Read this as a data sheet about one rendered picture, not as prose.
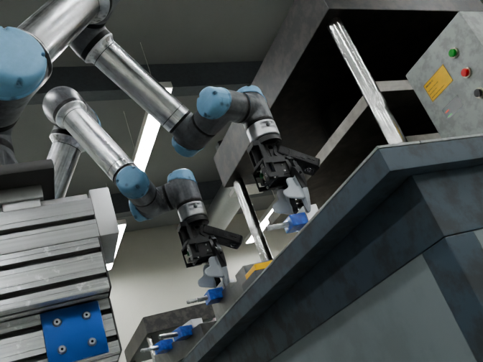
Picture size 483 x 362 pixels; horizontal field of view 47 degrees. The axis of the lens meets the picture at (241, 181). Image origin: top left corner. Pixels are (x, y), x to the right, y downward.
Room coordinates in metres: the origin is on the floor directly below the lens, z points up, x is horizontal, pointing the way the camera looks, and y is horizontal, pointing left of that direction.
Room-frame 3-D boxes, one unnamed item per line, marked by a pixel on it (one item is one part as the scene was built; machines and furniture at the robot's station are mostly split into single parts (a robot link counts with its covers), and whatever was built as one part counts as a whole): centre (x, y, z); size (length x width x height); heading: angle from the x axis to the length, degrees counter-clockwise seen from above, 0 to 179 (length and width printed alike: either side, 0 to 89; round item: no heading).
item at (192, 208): (1.38, 0.16, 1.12); 0.08 x 0.08 x 0.05
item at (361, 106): (2.43, -0.63, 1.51); 1.10 x 0.70 x 0.05; 29
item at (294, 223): (1.18, -0.07, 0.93); 0.13 x 0.05 x 0.05; 119
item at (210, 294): (1.38, 0.18, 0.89); 0.13 x 0.05 x 0.05; 119
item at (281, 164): (1.19, -0.08, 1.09); 0.09 x 0.08 x 0.12; 119
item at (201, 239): (1.38, 0.16, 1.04); 0.09 x 0.08 x 0.12; 119
